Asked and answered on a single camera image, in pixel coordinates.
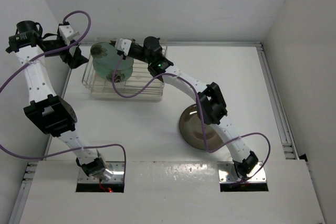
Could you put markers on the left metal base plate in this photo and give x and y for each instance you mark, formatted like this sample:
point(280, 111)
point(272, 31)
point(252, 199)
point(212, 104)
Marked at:
point(113, 174)

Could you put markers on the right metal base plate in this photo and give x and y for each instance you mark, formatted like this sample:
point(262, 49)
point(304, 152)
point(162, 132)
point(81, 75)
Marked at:
point(228, 175)

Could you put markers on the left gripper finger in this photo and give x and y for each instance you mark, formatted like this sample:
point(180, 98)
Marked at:
point(78, 59)
point(66, 57)

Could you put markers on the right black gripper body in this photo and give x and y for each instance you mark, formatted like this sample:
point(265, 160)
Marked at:
point(138, 53)

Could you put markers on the metal base plate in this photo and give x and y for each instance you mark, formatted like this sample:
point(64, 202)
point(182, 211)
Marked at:
point(228, 175)
point(113, 174)

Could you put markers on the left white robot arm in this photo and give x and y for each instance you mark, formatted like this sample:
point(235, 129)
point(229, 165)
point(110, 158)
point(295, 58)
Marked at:
point(46, 110)

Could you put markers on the metal wire dish rack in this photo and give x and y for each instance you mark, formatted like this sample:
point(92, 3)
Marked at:
point(139, 78)

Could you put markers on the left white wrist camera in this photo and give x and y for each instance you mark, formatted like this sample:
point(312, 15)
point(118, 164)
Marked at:
point(67, 33)

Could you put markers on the large teal flower plate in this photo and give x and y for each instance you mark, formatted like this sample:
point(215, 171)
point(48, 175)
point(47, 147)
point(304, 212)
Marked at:
point(104, 54)

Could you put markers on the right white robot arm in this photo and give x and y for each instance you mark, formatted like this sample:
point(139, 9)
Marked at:
point(211, 106)

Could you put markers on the dark brown glazed plate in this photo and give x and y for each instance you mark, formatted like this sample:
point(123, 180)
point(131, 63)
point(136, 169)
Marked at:
point(191, 130)

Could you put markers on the small teal flower plate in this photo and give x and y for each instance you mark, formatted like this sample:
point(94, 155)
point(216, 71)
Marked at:
point(123, 71)

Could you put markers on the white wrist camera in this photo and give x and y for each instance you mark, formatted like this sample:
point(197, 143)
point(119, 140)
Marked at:
point(67, 33)
point(123, 46)

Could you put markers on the aluminium frame rail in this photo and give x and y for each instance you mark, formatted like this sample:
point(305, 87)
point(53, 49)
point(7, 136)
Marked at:
point(285, 132)

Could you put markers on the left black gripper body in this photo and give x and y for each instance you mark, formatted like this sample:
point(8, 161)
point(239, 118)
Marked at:
point(53, 48)

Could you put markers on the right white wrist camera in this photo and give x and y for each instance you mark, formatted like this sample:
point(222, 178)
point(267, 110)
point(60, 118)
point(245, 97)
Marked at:
point(123, 46)

